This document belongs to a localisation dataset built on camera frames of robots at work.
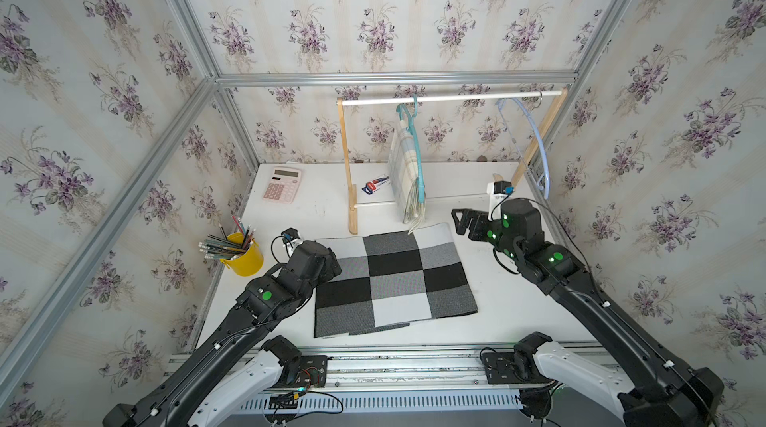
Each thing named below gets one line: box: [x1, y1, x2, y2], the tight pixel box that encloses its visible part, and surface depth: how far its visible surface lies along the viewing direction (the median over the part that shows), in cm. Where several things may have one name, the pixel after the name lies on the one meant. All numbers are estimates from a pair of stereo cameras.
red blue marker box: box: [361, 175, 390, 195], surface depth 113 cm
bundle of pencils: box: [198, 215, 257, 261], surface depth 83 cm
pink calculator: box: [262, 166, 303, 204], surface depth 113 cm
